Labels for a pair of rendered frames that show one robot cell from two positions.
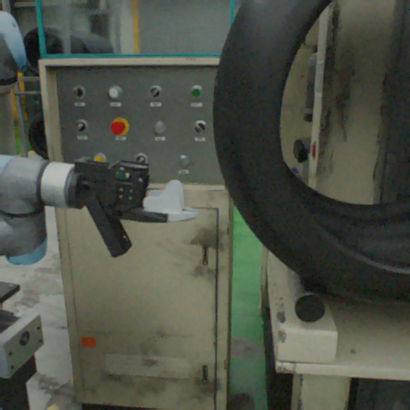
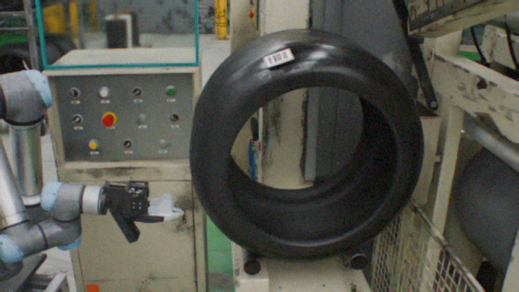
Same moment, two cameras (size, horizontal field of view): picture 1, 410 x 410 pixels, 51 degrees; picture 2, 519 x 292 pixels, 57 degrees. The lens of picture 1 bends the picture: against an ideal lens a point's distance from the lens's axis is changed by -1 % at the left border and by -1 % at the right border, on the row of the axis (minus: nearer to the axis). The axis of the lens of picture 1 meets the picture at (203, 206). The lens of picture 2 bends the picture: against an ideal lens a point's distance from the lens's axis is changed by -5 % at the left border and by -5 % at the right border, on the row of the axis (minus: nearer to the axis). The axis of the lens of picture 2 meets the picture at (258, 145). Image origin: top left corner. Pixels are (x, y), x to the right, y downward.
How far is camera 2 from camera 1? 0.63 m
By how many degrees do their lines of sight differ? 11
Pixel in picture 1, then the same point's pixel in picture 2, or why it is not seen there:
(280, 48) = (225, 138)
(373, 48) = not seen: hidden behind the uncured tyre
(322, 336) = (260, 281)
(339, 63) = not seen: hidden behind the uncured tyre
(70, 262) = not seen: hidden behind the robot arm
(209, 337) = (190, 276)
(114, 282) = (112, 240)
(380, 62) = (298, 93)
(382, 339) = (298, 278)
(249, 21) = (208, 120)
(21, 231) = (68, 230)
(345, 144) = (280, 145)
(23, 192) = (70, 208)
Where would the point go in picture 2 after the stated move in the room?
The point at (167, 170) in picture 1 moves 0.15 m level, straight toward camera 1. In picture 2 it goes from (149, 151) to (152, 166)
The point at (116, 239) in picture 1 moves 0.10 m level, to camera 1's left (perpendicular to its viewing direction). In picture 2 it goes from (131, 232) to (93, 234)
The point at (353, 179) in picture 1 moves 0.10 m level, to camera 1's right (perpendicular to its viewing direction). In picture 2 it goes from (286, 169) to (317, 166)
